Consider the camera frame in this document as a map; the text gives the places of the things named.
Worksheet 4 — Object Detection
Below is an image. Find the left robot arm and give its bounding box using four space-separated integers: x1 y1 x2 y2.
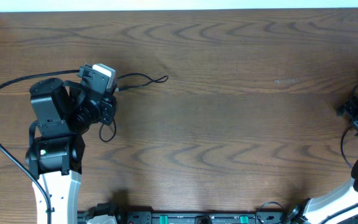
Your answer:
25 63 117 223

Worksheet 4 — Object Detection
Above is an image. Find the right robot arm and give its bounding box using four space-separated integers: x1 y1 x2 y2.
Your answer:
282 96 358 223

